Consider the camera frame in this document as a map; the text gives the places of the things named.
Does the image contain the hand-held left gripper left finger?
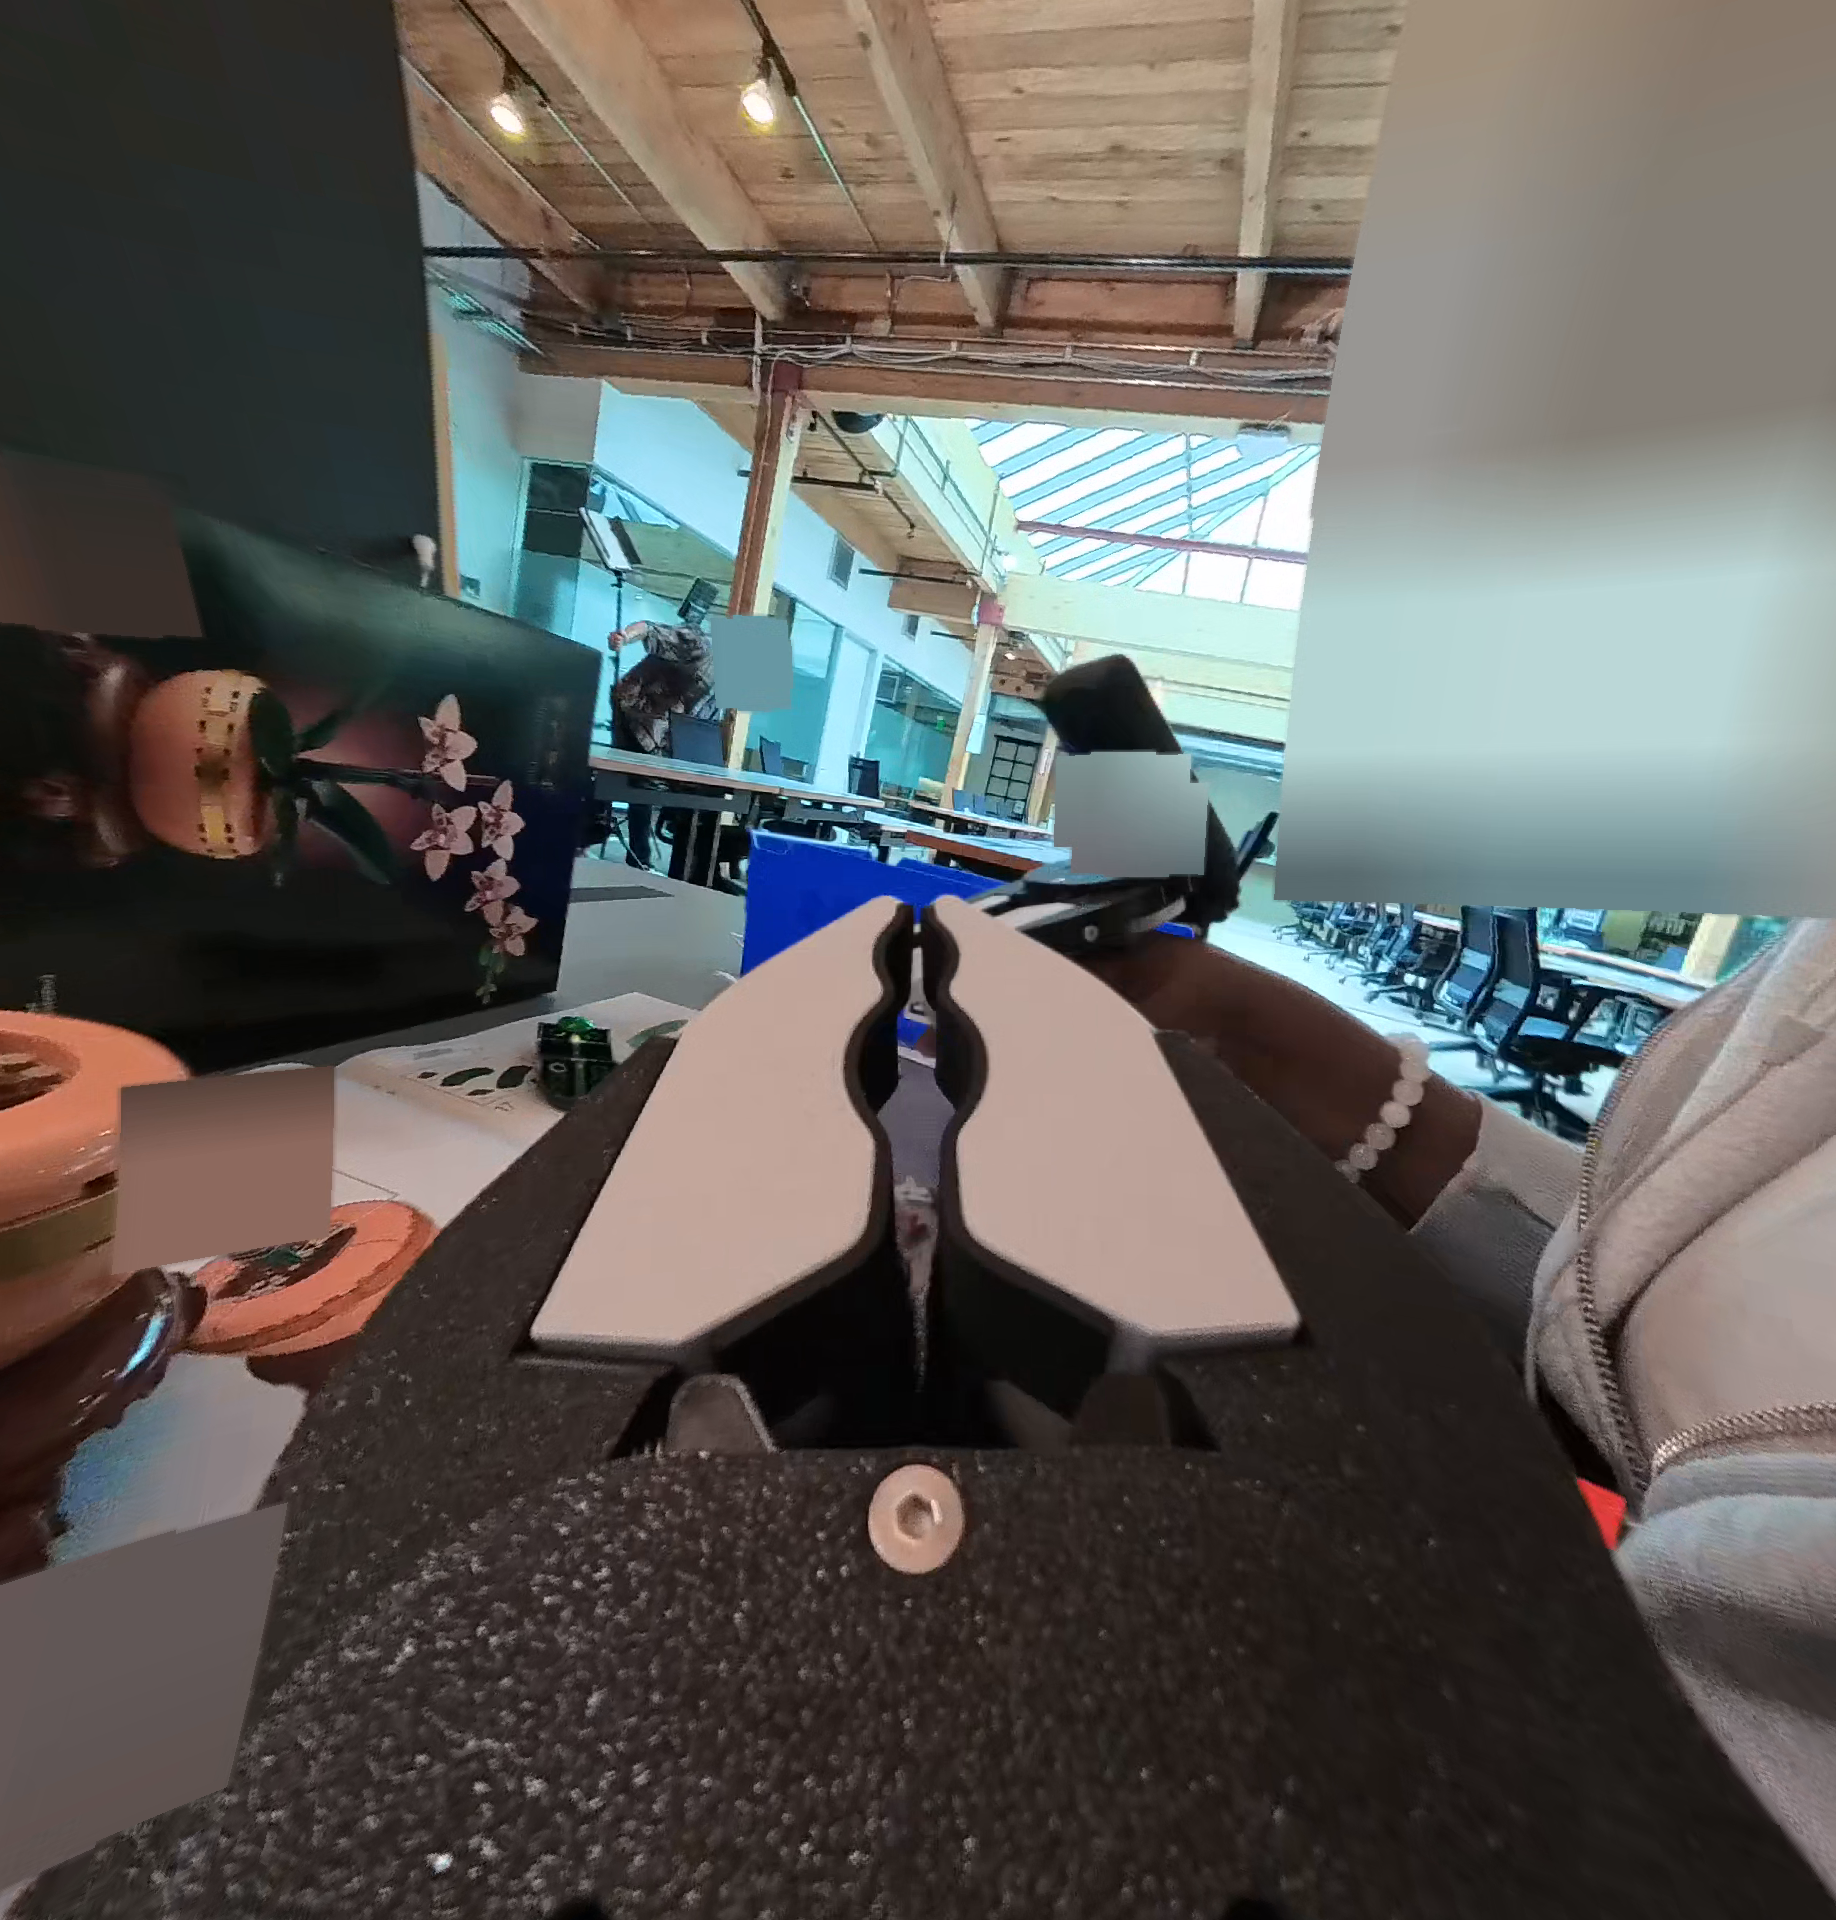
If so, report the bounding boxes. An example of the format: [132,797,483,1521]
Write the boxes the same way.
[531,898,919,1367]

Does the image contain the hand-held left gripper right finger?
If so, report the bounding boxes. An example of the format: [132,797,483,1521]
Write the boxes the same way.
[926,893,1302,1369]

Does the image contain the green brick plant stem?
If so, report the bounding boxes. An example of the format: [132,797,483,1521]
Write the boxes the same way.
[536,1011,621,1112]

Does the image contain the person's right forearm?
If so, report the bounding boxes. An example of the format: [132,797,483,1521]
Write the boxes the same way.
[1361,1051,1612,1293]

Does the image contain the long wooden office table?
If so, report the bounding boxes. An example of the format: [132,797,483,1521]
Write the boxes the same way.
[903,802,1073,881]
[587,748,923,890]

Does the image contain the blue plastic bin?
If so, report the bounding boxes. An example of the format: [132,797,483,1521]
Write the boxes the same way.
[741,830,1043,1040]

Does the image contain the building instruction booklet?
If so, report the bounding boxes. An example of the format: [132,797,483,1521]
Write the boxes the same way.
[47,982,710,1562]

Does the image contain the row of black office chairs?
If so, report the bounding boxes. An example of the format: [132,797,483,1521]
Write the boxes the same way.
[1280,898,1687,1129]

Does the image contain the dark orchid picture box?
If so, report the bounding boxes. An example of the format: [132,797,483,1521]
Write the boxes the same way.
[0,420,605,1076]

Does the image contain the black light stand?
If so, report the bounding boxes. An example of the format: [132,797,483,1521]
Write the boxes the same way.
[577,508,653,873]

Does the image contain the peach brick flower pot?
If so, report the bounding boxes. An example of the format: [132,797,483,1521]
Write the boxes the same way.
[0,1006,211,1593]

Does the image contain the white bead bracelet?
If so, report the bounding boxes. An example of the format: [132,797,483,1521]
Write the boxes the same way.
[1334,1032,1439,1187]

